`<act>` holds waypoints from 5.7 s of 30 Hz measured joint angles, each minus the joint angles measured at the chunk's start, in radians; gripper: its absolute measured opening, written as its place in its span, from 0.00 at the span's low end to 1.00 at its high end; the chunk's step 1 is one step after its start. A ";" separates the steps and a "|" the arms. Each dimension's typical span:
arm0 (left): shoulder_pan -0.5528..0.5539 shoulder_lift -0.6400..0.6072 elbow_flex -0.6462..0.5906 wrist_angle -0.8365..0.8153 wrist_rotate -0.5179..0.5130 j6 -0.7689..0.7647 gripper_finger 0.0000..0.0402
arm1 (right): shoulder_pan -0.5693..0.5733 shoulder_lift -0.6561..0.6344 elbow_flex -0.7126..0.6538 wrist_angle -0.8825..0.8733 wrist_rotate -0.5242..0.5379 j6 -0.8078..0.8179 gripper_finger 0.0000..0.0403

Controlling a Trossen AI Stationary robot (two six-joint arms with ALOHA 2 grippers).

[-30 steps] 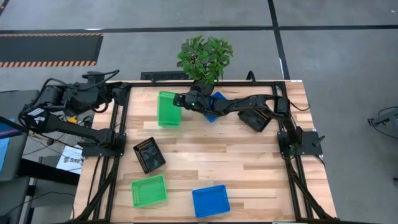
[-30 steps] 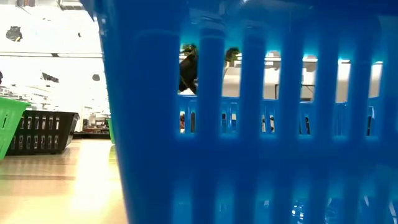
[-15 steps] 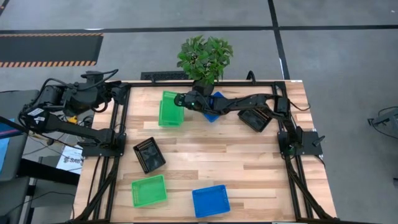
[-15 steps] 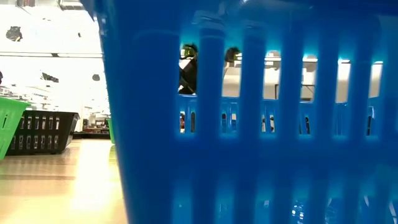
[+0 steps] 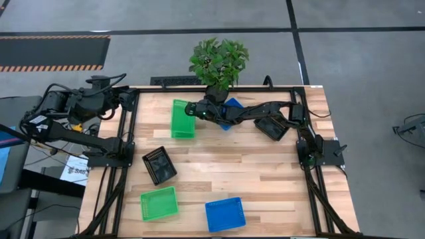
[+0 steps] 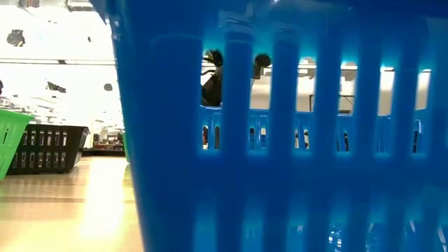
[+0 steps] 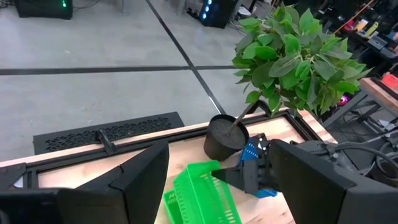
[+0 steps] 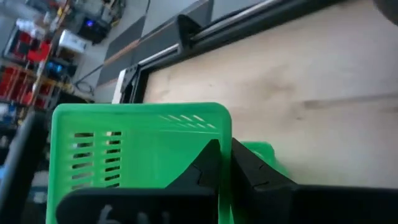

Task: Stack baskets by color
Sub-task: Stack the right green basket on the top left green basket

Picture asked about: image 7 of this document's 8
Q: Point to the green slotted plastic basket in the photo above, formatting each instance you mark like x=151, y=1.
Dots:
x=202, y=193
x=170, y=207

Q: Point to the green plant in black pot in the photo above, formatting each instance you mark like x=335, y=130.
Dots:
x=224, y=137

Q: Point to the black metal table frame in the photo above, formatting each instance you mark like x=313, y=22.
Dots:
x=12, y=175

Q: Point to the black computer tower blue lights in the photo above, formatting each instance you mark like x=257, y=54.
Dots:
x=217, y=12

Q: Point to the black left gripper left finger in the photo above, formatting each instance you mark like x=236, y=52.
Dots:
x=124, y=189

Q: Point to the wooden workbench black legs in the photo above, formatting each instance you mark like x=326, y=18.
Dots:
x=377, y=93

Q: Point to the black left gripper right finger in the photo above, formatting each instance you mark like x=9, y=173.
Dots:
x=311, y=186

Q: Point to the black computer tower green light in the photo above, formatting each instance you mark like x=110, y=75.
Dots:
x=43, y=7

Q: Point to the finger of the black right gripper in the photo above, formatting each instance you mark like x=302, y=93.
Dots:
x=231, y=178

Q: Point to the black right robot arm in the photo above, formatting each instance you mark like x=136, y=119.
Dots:
x=320, y=149

